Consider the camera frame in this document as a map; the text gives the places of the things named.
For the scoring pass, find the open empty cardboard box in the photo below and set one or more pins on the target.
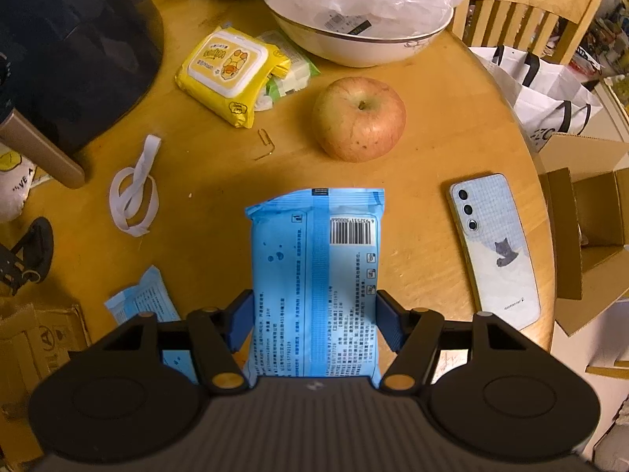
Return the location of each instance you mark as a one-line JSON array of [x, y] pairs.
[[565, 236]]

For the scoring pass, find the white enamel bowl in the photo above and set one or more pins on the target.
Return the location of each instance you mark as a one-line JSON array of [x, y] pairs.
[[344, 49]]

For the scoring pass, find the white printed cloth bag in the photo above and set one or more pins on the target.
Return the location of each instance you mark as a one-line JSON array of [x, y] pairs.
[[12, 191]]

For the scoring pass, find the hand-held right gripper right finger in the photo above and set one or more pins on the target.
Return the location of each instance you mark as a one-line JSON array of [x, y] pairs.
[[390, 319]]

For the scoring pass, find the printed cardboard box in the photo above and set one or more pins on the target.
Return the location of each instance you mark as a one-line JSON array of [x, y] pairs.
[[29, 344]]

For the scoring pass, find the white shopping bag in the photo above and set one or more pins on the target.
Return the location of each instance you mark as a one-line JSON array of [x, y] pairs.
[[545, 103]]

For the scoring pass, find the yellow wet wipes pack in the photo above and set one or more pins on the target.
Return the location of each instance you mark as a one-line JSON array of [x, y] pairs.
[[226, 69]]

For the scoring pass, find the black phone stand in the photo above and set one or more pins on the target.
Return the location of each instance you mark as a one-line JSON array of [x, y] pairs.
[[37, 241]]

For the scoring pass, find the large blue wet wipes packet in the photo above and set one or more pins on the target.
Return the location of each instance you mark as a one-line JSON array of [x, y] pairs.
[[314, 265]]

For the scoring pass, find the black air fryer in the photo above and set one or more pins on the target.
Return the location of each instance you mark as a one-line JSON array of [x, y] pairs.
[[73, 49]]

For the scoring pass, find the white smartphone with cat case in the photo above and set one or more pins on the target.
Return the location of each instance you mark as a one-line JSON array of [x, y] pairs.
[[496, 255]]

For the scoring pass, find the small blue wet wipes packet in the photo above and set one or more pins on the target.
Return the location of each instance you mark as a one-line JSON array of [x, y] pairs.
[[142, 297]]

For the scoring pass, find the red yellow apple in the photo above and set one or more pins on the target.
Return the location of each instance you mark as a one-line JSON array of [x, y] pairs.
[[358, 120]]

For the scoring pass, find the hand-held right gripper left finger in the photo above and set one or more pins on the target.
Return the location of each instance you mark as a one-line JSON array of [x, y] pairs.
[[241, 319]]

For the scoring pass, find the green white wipes pack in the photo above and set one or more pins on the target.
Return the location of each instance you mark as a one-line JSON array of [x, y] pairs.
[[295, 71]]

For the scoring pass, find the metal paper clip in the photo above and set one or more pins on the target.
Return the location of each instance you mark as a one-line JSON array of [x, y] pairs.
[[271, 146]]

